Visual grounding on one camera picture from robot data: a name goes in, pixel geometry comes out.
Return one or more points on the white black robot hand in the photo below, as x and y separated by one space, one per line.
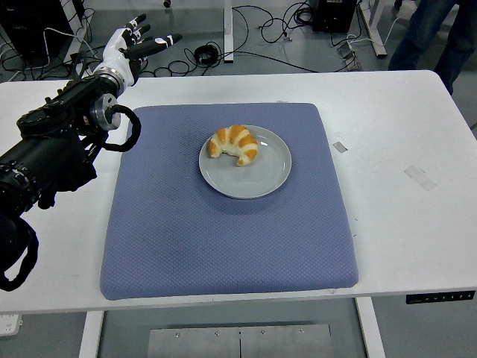
115 56

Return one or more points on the golden croissant bread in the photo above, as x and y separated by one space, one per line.
238 141

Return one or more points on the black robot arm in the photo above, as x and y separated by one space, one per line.
44 156

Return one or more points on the grey round plate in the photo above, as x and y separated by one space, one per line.
261 179

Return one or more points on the grey metal plate with screws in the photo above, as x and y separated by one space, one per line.
238 341

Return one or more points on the white floor power strip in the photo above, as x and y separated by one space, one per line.
89 71

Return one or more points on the black computer tower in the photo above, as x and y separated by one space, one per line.
30 22

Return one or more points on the blue quilted mat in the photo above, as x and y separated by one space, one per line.
223 242

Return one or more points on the black floor box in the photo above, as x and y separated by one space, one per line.
333 15

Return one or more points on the grey metal floor pedal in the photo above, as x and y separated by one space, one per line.
349 56

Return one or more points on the small grey tape strip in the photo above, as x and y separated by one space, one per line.
340 147

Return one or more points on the white desk leg with foot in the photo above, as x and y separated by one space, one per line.
374 30

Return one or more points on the white table leg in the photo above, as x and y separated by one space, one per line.
90 335
370 332

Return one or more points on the person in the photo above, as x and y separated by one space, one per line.
428 33

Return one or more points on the large grey tape strip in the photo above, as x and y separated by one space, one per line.
420 178

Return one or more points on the black table control panel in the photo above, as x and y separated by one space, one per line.
439 298

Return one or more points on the white wall socket strip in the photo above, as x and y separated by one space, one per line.
9 325

